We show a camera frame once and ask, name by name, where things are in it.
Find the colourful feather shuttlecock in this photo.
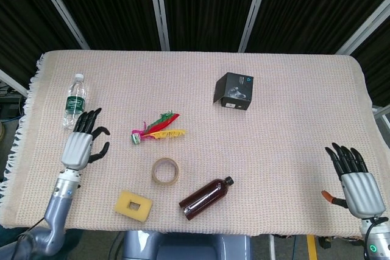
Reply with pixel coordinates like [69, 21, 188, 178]
[130, 109, 188, 144]

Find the brown tape roll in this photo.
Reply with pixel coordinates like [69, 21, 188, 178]
[151, 157, 180, 186]

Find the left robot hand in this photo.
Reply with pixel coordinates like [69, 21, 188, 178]
[60, 108, 111, 171]

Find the beige woven tablecloth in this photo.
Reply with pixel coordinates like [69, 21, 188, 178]
[0, 49, 373, 239]

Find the yellow sponge with hole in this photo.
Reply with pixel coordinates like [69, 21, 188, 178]
[113, 190, 153, 221]

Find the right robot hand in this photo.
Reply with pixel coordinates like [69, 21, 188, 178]
[321, 142, 386, 219]

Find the clear plastic water bottle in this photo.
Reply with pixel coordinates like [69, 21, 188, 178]
[62, 73, 88, 131]

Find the brown plastic bottle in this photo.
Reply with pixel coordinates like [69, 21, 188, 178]
[179, 176, 235, 222]

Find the grey robot torso base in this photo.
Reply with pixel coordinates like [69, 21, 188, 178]
[121, 230, 253, 260]

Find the black cardboard box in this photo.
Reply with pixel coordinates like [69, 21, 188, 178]
[213, 72, 255, 111]

